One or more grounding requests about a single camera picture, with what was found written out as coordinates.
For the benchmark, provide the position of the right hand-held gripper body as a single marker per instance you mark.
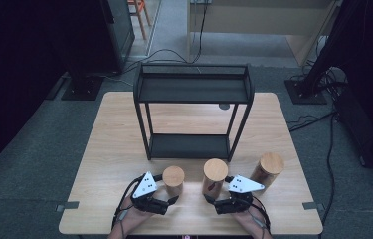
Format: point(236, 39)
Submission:
point(233, 205)

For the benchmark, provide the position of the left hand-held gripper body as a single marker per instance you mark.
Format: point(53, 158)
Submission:
point(149, 204)

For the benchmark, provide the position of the short glass jar bamboo lid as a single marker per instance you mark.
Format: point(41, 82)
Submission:
point(173, 179)

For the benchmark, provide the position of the medium glass jar bamboo lid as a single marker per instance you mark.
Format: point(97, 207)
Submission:
point(215, 172)

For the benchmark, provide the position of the tall glass jar bamboo lid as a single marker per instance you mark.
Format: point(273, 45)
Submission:
point(268, 167)

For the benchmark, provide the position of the black metal two-tier rack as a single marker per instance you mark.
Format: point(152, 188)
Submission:
point(190, 89)

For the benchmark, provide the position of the person's left hand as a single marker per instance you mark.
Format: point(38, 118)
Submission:
point(137, 217)

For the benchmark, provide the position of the person's right hand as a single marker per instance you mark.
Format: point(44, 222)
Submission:
point(245, 219)

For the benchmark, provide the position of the grey round table grommet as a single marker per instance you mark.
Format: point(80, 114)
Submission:
point(224, 106)

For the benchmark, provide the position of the grey tape strip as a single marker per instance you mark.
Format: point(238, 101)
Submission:
point(67, 206)
point(313, 206)

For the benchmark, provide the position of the black floor stand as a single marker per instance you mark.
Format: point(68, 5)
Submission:
point(306, 93)
point(83, 88)

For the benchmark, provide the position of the black equipment box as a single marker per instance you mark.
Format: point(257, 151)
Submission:
point(359, 129)

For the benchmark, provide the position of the black equipment cabinet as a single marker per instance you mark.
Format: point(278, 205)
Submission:
point(121, 36)

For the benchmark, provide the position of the beige partition desk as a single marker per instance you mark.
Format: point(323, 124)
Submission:
point(257, 16)

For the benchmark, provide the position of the orange wooden stool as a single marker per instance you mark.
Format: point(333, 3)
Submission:
point(140, 13)

